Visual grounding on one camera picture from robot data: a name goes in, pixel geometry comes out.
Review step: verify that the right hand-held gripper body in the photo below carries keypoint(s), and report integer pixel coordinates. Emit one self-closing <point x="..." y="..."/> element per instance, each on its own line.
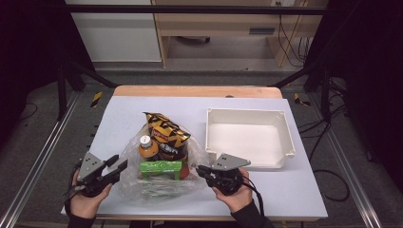
<point x="228" y="163"/>

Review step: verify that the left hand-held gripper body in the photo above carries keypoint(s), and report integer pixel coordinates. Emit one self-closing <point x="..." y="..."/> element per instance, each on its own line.
<point x="90" y="166"/>

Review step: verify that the clear plastic bag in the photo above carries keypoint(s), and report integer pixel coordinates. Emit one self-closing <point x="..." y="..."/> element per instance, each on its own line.
<point x="133" y="186"/>

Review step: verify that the white plastic bin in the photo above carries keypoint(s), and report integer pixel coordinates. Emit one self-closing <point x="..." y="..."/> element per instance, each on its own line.
<point x="247" y="139"/>

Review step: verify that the orange juice bottle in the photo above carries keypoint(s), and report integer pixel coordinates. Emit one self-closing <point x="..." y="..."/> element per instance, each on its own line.
<point x="148" y="150"/>

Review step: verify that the green snack packet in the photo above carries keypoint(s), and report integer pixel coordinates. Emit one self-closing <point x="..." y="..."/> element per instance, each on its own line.
<point x="160" y="167"/>

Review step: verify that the black orange chip bag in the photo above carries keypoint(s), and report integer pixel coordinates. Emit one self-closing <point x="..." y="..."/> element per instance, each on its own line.
<point x="166" y="133"/>

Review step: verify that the person's right hand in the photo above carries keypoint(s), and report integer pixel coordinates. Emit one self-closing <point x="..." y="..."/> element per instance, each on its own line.
<point x="237" y="199"/>

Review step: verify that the person's left hand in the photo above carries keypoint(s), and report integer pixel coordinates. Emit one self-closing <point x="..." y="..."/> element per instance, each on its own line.
<point x="85" y="205"/>

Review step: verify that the yellow black tape strip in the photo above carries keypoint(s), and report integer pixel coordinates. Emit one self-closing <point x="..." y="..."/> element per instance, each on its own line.
<point x="299" y="99"/>
<point x="96" y="99"/>

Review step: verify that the white table mat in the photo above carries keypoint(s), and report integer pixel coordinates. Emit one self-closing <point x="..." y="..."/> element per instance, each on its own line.
<point x="285" y="196"/>

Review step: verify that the black metal stand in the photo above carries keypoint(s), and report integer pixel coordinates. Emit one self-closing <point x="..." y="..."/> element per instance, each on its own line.
<point x="61" y="91"/>
<point x="324" y="91"/>

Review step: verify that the white cabinet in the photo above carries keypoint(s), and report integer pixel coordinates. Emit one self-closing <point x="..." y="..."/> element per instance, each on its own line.
<point x="117" y="34"/>

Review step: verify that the black curtain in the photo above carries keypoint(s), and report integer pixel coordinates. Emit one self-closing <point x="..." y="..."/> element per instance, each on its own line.
<point x="28" y="57"/>
<point x="374" y="79"/>

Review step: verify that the black horizontal metal bar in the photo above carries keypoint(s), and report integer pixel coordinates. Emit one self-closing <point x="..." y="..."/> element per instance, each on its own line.
<point x="190" y="9"/>

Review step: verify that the aluminium rail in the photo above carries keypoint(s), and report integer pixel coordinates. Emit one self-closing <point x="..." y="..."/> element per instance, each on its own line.
<point x="351" y="177"/>
<point x="41" y="158"/>

